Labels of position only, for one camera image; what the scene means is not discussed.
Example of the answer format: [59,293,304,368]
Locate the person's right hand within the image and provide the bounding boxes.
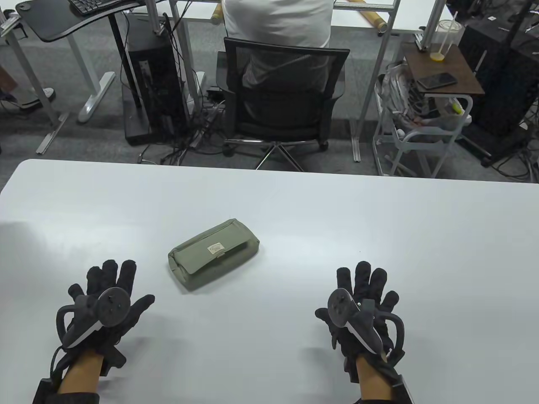
[315,261,407,382]

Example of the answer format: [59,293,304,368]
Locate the person's left hand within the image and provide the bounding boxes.
[56,260,156,376]

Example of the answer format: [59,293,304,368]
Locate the green fabric pencil case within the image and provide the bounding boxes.
[168,218,260,291]

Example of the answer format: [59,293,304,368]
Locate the person's right forearm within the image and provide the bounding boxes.
[356,353,415,404]

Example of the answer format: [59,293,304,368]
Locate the black tracking controller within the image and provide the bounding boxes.
[56,287,132,350]
[326,287,407,358]

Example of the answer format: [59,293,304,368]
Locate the black sensor module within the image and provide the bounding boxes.
[32,377,64,404]
[385,362,415,404]

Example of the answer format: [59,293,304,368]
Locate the clear plastic bag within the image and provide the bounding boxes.
[376,62,472,137]

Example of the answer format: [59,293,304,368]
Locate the black mesh office chair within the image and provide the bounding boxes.
[216,37,351,172]

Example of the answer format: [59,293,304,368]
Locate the white sneaker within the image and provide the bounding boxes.
[17,86,56,112]

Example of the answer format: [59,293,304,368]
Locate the black smartphone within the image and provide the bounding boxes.
[416,72,458,90]

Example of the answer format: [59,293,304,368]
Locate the black computer tower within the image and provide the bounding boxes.
[122,14,191,146]

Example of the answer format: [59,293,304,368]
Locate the brown top side table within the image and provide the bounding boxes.
[373,42,486,177]

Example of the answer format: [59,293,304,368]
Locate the large black equipment case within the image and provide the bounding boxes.
[458,19,539,137]

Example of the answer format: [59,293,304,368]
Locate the clear plastic cup with straw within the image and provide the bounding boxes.
[430,12,466,62]

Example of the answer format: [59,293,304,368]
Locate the black curved desk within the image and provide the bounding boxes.
[16,0,146,123]

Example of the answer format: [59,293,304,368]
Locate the black keyboard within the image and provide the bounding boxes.
[67,0,141,16]

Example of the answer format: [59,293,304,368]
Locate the black wrist strap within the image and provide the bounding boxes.
[57,391,100,404]

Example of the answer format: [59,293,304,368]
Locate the black cable bundle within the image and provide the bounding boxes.
[139,84,236,165]

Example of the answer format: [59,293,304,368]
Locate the aluminium frame post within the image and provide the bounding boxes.
[415,0,448,51]
[144,0,169,36]

